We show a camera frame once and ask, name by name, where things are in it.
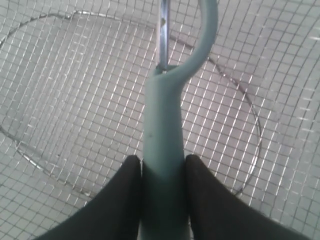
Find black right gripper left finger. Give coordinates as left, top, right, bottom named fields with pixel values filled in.
left=38, top=155, right=143, bottom=240

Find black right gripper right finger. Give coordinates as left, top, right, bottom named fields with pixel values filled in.
left=185, top=154, right=307, bottom=240

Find metal wire mesh basket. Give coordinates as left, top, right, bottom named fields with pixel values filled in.
left=0, top=0, right=320, bottom=240

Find teal handled peeler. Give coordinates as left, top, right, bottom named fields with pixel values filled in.
left=140, top=0, right=218, bottom=240

